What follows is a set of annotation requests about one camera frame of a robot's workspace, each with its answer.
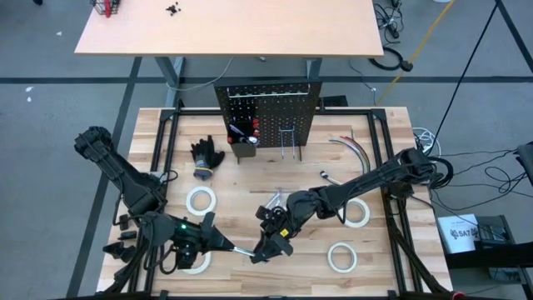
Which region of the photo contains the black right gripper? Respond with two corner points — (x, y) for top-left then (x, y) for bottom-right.
(251, 203), (297, 264)

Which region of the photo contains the white masking tape roll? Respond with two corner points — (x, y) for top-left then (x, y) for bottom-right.
(339, 198), (371, 229)
(326, 242), (358, 274)
(182, 249), (212, 276)
(186, 186), (217, 217)

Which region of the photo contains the black coiled floor cable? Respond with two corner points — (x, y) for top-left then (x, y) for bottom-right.
(368, 45), (414, 73)

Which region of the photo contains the black floor cable tangle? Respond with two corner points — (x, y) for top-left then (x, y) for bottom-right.
(432, 147), (526, 212)

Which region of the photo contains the black wire basket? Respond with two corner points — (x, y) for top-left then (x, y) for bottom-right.
(90, 0), (122, 16)

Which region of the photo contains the white printed manual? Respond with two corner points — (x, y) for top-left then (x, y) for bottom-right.
(436, 213), (481, 254)

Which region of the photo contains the black side cart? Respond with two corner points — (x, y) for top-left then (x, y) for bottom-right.
(441, 214), (533, 288)

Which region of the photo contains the white floor cable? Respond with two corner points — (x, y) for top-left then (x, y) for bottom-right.
(166, 57), (235, 93)

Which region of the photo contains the metal wire tool rail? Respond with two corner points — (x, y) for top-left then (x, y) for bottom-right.
(227, 90), (312, 99)

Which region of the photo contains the light wood desk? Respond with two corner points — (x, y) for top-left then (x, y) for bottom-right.
(74, 0), (385, 108)

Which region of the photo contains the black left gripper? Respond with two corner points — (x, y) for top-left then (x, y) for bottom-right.
(172, 212), (235, 270)

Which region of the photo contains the black plastic tool cup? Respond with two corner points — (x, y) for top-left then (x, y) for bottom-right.
(227, 122), (260, 159)

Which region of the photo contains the multicolour wire harness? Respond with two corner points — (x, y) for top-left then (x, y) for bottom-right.
(318, 129), (372, 187)

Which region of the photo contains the grey black work glove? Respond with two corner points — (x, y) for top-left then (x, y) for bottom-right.
(190, 135), (227, 182)

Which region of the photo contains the black electronic device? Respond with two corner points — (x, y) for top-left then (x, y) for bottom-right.
(476, 215), (511, 248)

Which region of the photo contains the black aluminium table frame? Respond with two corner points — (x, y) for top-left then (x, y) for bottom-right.
(97, 99), (455, 300)

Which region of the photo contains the black floor cable bundle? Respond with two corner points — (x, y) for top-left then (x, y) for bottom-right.
(372, 0), (406, 43)

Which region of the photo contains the white cable bundle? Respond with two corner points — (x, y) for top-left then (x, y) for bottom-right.
(411, 127), (439, 152)

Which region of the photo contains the black metal pegboard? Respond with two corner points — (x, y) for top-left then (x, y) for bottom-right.
(213, 77), (324, 164)

